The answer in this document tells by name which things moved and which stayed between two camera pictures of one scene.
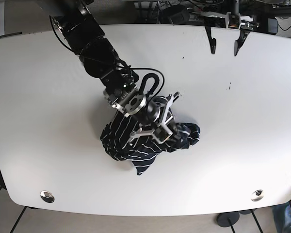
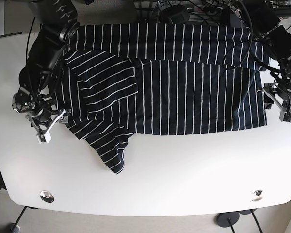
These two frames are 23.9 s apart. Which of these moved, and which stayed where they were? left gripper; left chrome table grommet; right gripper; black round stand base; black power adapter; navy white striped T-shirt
Moved: right gripper; left gripper; navy white striped T-shirt
Stayed: black power adapter; left chrome table grommet; black round stand base
